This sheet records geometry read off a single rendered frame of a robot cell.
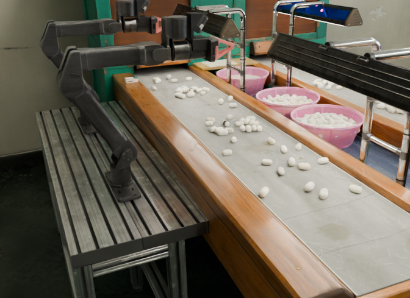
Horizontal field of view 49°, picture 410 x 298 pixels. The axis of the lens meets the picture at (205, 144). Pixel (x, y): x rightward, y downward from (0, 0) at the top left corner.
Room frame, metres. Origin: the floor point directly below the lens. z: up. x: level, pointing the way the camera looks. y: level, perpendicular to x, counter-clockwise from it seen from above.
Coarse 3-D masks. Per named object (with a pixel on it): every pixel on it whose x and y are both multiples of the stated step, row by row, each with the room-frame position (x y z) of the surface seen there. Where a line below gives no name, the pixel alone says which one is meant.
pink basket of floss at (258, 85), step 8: (224, 72) 2.33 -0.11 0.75; (232, 72) 2.36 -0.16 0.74; (248, 72) 2.36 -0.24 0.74; (256, 72) 2.33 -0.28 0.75; (264, 72) 2.29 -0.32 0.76; (232, 80) 2.13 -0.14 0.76; (248, 80) 2.12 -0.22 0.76; (256, 80) 2.13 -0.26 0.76; (264, 80) 2.18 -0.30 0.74; (248, 88) 2.13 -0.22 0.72; (256, 88) 2.15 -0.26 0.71
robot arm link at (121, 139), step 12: (60, 72) 1.23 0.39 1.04; (84, 84) 1.19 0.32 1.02; (84, 96) 1.19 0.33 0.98; (84, 108) 1.20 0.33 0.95; (96, 108) 1.21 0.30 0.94; (96, 120) 1.21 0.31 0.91; (108, 120) 1.22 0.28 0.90; (108, 132) 1.22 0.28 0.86; (120, 132) 1.23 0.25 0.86; (108, 144) 1.22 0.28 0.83; (120, 144) 1.22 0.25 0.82; (132, 144) 1.24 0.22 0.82; (120, 156) 1.22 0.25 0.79
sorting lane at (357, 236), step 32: (160, 96) 1.97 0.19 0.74; (224, 96) 1.94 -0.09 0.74; (192, 128) 1.56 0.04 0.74; (224, 128) 1.55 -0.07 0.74; (224, 160) 1.27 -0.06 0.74; (256, 160) 1.26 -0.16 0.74; (256, 192) 1.06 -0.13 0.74; (288, 192) 1.06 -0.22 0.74; (352, 192) 1.05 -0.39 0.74; (288, 224) 0.90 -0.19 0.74; (320, 224) 0.90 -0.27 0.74; (352, 224) 0.90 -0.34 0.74; (384, 224) 0.89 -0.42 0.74; (320, 256) 0.78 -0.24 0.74; (352, 256) 0.78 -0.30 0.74; (384, 256) 0.78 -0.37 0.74; (352, 288) 0.68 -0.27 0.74
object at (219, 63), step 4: (216, 60) 2.49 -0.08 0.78; (220, 60) 2.49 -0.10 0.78; (224, 60) 2.49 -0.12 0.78; (204, 64) 2.41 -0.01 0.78; (208, 64) 2.41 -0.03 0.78; (212, 64) 2.41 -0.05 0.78; (216, 64) 2.40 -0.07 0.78; (220, 64) 2.40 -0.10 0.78; (224, 64) 2.40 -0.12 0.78; (232, 64) 2.39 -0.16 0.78
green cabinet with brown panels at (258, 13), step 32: (96, 0) 2.30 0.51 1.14; (160, 0) 2.43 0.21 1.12; (192, 0) 2.47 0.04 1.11; (224, 0) 2.55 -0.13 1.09; (256, 0) 2.62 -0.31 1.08; (320, 0) 2.75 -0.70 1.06; (160, 32) 2.42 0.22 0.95; (256, 32) 2.62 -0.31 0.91; (288, 32) 2.70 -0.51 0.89; (320, 32) 2.76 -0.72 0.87
